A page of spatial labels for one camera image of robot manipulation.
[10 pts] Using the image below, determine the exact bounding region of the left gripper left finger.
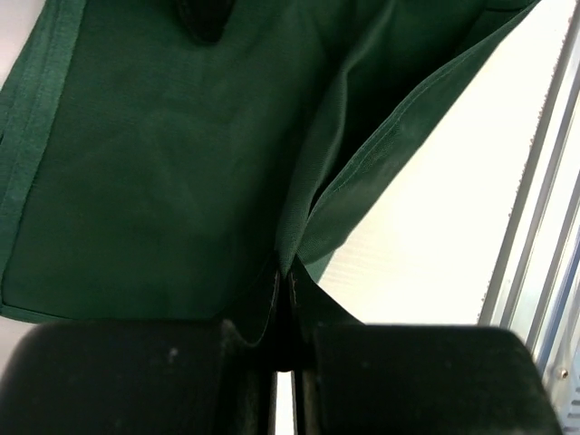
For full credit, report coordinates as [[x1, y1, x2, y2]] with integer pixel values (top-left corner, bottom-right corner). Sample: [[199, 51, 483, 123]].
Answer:
[[218, 270, 279, 434]]

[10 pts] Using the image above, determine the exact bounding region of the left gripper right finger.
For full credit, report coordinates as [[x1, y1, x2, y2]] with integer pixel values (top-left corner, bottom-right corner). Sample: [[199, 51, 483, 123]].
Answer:
[[288, 271, 326, 435]]

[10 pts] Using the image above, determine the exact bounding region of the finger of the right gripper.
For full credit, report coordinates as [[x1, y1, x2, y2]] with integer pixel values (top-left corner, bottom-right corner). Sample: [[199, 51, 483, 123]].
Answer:
[[175, 0, 236, 44]]

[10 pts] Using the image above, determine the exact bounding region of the dark green cloth napkin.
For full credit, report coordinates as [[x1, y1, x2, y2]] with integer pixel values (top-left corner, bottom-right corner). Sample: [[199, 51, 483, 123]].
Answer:
[[1, 1, 534, 323]]

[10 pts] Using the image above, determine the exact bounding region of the front aluminium rail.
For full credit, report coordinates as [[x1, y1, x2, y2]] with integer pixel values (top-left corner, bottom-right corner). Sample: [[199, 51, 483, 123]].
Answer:
[[478, 13, 579, 434]]

